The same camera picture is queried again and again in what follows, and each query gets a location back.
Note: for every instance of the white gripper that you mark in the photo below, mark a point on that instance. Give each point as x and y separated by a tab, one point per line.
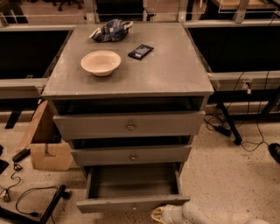
171	212

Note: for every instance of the grey bottom drawer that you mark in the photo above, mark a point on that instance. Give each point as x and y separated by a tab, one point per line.
131	187

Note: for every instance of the grey drawer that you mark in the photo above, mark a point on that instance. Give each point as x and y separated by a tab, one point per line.
131	155
129	125
131	187

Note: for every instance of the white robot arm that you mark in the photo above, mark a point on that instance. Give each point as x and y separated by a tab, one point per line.
188	213

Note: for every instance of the grey middle drawer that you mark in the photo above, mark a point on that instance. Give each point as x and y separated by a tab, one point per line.
131	155

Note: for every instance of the grey top drawer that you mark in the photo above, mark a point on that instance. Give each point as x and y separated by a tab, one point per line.
129	125

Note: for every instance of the grey drawer cabinet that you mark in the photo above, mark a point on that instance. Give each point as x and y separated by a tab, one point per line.
170	78

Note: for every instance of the black stand leg left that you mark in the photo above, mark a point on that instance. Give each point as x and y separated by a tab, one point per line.
16	218

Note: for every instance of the black table leg right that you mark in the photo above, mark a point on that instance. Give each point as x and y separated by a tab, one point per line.
237	137

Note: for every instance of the brown cardboard box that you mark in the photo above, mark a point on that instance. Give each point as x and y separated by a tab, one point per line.
48	151

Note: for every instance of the black round object right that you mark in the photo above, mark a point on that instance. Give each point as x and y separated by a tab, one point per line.
274	150

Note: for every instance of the black flat device on floor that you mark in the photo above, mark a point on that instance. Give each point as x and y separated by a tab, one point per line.
21	155

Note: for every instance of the white bowl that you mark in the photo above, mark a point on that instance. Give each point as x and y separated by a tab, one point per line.
101	63

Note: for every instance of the dark blue snack packet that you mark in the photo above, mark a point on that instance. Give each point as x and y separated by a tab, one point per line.
140	52

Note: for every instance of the blue crumpled chip bag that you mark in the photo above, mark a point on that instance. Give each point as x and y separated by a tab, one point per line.
113	31

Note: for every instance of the black office chair base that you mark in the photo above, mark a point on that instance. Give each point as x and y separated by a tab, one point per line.
61	3

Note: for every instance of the black power adapter with cable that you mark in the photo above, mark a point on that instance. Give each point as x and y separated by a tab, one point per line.
247	146

